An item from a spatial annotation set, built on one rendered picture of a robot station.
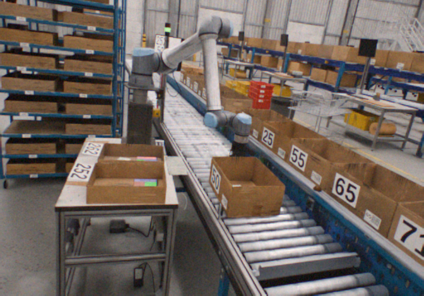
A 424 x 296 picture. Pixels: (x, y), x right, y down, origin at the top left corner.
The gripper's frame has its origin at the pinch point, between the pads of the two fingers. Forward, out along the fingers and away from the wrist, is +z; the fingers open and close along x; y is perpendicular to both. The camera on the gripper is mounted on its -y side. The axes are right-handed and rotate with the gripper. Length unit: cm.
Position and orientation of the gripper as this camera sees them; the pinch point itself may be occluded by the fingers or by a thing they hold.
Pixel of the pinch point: (239, 170)
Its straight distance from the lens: 205.2
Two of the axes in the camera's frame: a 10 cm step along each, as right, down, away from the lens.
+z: -1.2, 9.5, 2.9
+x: 3.2, 3.1, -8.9
